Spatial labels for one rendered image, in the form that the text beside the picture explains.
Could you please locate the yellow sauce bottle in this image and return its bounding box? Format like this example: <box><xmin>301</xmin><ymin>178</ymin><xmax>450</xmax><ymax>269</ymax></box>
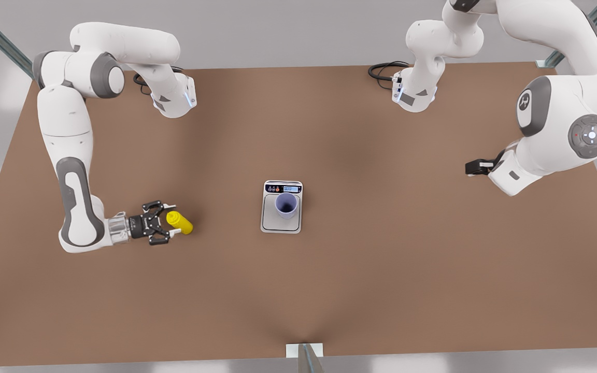
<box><xmin>166</xmin><ymin>210</ymin><xmax>194</xmax><ymax>235</ymax></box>

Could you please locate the lavender cup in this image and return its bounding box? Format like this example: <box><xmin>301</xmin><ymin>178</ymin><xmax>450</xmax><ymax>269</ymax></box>
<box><xmin>275</xmin><ymin>193</ymin><xmax>299</xmax><ymax>219</ymax></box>

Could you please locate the white kitchen scale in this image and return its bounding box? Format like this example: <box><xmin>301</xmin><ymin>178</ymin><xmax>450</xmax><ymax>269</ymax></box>
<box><xmin>261</xmin><ymin>180</ymin><xmax>303</xmax><ymax>234</ymax></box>

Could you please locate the black cable loop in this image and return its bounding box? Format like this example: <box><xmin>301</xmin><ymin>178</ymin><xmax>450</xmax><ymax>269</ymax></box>
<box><xmin>368</xmin><ymin>61</ymin><xmax>411</xmax><ymax>91</ymax></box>
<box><xmin>133</xmin><ymin>66</ymin><xmax>185</xmax><ymax>96</ymax></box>

